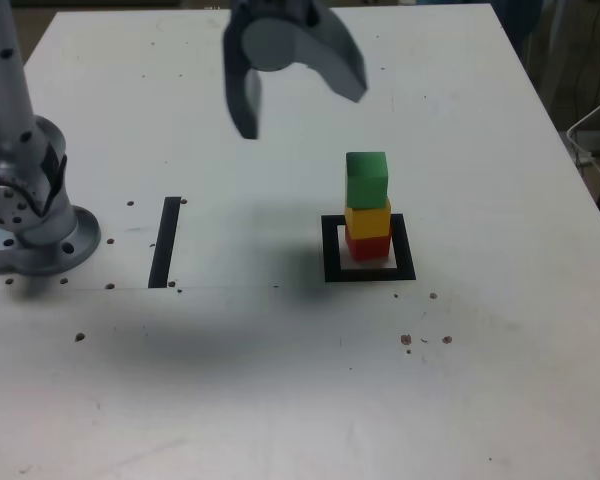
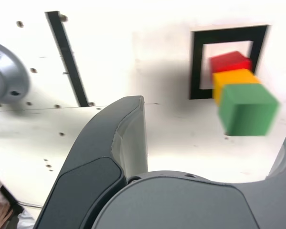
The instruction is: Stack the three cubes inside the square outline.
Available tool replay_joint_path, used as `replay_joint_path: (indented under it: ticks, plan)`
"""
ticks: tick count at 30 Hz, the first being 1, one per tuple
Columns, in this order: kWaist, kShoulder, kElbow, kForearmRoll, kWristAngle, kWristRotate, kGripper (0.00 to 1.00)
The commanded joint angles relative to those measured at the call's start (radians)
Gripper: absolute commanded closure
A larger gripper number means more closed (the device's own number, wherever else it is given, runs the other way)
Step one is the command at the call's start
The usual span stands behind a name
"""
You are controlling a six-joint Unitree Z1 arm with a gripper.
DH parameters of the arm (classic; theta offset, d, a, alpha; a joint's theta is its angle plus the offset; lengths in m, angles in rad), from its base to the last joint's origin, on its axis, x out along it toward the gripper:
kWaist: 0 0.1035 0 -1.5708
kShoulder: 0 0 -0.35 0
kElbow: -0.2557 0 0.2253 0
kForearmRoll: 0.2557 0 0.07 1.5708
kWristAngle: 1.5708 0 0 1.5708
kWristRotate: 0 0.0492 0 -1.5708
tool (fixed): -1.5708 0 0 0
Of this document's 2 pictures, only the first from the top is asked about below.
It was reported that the green cube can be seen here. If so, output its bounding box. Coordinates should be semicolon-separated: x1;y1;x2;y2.
345;151;391;209

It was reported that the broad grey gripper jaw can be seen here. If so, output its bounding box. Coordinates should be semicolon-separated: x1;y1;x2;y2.
242;0;370;105

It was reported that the yellow cube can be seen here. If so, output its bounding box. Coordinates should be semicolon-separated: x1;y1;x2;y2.
344;197;393;240

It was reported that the white cable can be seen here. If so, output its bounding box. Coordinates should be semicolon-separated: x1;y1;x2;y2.
565;84;600;189

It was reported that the black tape square outline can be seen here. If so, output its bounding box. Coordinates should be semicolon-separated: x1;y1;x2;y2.
320;213;417;284

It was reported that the black tape strip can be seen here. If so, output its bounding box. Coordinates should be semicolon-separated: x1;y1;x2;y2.
147;196;182;290

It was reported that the red cube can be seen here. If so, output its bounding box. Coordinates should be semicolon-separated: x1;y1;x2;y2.
344;227;393;263

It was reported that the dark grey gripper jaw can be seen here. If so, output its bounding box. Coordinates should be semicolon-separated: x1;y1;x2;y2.
222;0;265;141

